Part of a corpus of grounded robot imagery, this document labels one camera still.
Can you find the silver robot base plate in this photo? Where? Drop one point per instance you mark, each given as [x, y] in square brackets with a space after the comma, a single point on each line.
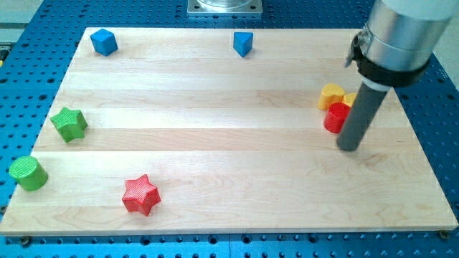
[220, 7]

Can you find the blue cube block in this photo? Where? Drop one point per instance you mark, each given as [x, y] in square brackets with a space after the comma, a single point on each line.
[104, 42]

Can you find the yellow block behind rod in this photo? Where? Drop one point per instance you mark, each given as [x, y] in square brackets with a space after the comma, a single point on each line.
[349, 98]

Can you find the blue triangle block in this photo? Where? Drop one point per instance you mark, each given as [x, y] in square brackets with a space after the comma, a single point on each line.
[242, 42]

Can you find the blue perforated metal base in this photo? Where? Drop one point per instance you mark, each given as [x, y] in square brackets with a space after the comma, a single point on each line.
[36, 65]

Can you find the light wooden board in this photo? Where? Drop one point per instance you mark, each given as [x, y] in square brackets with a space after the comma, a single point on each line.
[233, 144]

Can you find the green cylinder block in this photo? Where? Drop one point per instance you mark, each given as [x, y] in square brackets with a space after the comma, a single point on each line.
[28, 173]

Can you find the yellow heart block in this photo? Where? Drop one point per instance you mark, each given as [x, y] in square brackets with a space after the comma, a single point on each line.
[331, 93]

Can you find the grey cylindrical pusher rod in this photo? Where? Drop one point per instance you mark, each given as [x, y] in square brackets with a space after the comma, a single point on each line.
[368, 100]

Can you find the green star block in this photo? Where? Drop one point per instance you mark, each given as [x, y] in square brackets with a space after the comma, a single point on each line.
[70, 124]

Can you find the red cylinder block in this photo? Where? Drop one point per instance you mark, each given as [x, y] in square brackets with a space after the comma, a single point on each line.
[335, 117]

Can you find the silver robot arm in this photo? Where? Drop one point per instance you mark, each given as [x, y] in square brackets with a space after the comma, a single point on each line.
[395, 44]

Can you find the red star block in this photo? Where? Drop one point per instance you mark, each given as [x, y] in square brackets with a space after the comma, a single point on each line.
[140, 195]

